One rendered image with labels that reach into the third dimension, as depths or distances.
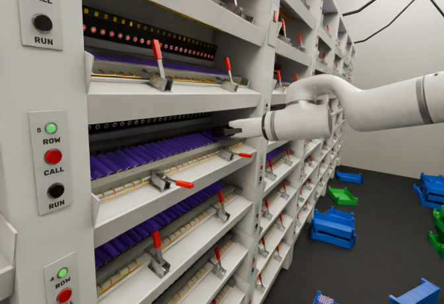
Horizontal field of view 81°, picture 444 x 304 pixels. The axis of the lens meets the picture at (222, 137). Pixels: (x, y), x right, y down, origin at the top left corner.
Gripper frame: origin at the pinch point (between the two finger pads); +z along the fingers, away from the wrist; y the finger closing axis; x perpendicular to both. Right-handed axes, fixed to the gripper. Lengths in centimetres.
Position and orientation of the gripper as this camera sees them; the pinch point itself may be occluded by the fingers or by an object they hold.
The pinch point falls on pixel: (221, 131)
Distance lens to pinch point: 79.8
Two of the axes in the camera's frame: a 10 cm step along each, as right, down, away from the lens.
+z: -8.5, 0.6, 5.2
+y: -5.0, 1.4, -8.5
